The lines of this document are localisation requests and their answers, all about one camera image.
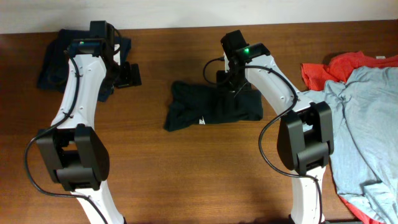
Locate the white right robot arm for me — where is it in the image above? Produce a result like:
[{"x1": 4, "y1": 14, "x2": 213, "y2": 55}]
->
[{"x1": 222, "y1": 44, "x2": 334, "y2": 223}]

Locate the red garment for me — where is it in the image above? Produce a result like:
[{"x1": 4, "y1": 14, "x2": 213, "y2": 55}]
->
[{"x1": 301, "y1": 51, "x2": 397, "y2": 91}]

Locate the dark green t-shirt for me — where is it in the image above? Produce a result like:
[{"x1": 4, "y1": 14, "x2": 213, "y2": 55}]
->
[{"x1": 164, "y1": 81, "x2": 264, "y2": 132}]

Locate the light blue-grey t-shirt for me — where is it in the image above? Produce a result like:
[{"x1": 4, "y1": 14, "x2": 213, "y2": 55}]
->
[{"x1": 304, "y1": 67, "x2": 397, "y2": 223}]

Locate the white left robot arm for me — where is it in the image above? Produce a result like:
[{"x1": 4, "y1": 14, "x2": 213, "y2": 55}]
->
[{"x1": 31, "y1": 37, "x2": 126, "y2": 223}]

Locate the folded navy blue garment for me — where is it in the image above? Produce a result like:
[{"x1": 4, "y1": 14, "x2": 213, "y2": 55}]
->
[{"x1": 36, "y1": 29, "x2": 132, "y2": 103}]

